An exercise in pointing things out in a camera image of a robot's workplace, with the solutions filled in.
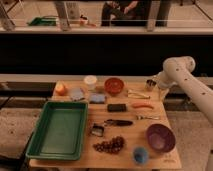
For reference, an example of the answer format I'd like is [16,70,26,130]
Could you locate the blue cloth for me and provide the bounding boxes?
[69,88,84,101]

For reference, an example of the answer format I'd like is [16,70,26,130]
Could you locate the bunch of dark grapes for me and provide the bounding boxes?
[93,136,125,154]

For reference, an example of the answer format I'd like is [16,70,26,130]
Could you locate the red bowl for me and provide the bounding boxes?
[104,77,124,95]

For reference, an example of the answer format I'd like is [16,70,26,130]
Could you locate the black handled peeler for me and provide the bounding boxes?
[104,119,133,127]

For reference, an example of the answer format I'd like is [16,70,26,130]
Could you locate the purple bowl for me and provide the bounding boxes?
[146,124,176,153]

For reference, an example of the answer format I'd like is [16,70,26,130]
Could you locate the orange carrot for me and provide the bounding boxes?
[131,103,154,109]

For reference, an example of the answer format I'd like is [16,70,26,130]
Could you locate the metal cup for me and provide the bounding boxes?
[145,79,156,91]

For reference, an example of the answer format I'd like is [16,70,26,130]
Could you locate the green plastic tray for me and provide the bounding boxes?
[26,101,88,161]

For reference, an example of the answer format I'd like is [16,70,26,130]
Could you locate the white cup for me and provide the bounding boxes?
[84,75,97,90]

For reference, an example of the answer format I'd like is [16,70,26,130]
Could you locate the green background tray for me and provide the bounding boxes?
[28,17,56,26]

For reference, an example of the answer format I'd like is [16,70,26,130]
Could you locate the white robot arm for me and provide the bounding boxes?
[156,56,213,125]

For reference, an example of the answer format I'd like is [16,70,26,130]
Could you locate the metal tongs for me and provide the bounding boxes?
[127,89,150,99]

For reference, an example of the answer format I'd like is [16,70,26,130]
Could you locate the orange fruit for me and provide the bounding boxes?
[55,83,67,96]

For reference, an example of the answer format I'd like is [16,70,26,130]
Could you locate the silver fork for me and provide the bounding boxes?
[136,115,160,120]

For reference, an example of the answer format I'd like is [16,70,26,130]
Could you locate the seated person in background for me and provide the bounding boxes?
[101,0,151,26]

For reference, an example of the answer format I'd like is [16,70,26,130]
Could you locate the black rectangular block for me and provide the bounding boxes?
[107,104,127,112]

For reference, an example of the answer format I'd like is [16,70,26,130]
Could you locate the blue cup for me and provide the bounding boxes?
[133,147,149,165]

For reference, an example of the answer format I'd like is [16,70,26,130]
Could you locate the wooden table board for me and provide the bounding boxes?
[26,90,182,170]

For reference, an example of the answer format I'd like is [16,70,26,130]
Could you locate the blue sponge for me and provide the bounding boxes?
[89,94,106,104]

